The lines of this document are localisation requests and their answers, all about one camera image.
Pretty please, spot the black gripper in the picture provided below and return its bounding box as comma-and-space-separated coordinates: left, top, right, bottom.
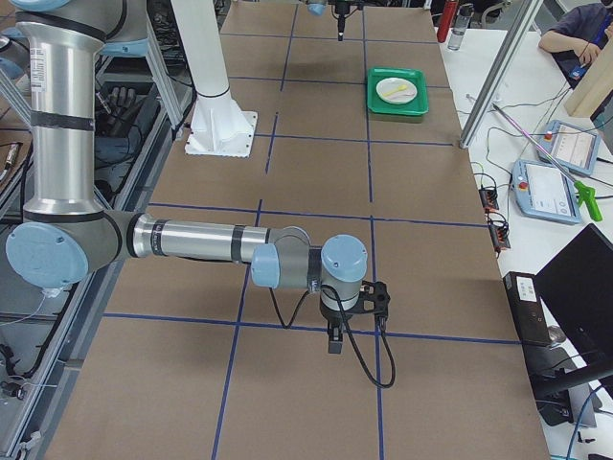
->
320, 302, 344, 355
333, 0, 350, 41

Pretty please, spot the white round plate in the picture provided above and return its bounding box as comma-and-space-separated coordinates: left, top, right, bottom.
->
375, 78, 418, 104

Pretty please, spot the yellow plastic spoon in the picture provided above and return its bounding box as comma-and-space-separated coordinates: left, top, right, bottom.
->
381, 84, 409, 98

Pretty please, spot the pink plastic spoon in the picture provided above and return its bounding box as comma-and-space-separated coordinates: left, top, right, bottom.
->
385, 94, 417, 104

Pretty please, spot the green plastic tray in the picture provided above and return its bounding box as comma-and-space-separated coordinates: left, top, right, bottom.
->
366, 67, 429, 123

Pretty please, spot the red water bottle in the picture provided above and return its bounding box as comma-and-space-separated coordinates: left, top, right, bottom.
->
437, 0, 458, 43

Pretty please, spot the clear water bottle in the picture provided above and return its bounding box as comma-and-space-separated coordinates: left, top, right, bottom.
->
447, 3, 474, 51

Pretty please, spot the black computer box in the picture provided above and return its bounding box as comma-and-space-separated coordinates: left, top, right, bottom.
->
503, 271, 551, 347

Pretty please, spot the orange black connector hub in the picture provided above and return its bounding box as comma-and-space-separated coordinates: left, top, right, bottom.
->
478, 187, 499, 212
488, 220, 511, 254

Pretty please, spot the person in blue shirt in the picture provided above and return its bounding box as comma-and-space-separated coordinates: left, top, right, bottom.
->
538, 1, 612, 88

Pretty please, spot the black laptop monitor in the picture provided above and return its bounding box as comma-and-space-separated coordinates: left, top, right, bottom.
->
535, 223, 612, 357

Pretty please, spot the near teach pendant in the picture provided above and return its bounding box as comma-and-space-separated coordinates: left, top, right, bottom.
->
511, 159, 582, 225

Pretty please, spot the teach pendant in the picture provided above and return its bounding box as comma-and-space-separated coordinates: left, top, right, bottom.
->
537, 120, 602, 176
511, 159, 582, 225

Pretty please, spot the wooden board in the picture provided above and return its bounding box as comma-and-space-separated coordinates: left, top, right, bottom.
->
564, 41, 612, 118

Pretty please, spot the far teach pendant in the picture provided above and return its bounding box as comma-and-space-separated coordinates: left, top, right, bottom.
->
537, 120, 602, 176

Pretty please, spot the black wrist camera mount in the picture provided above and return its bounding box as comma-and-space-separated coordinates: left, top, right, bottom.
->
350, 280, 391, 320

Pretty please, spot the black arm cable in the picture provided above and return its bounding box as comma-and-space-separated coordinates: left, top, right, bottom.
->
267, 282, 397, 389

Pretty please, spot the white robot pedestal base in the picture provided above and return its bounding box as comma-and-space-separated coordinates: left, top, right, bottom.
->
171, 0, 258, 158

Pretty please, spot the aluminium frame post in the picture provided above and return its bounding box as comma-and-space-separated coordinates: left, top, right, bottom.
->
459, 0, 543, 149

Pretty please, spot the green handled reacher grabber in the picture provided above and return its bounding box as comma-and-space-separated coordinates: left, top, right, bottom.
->
491, 103, 602, 221

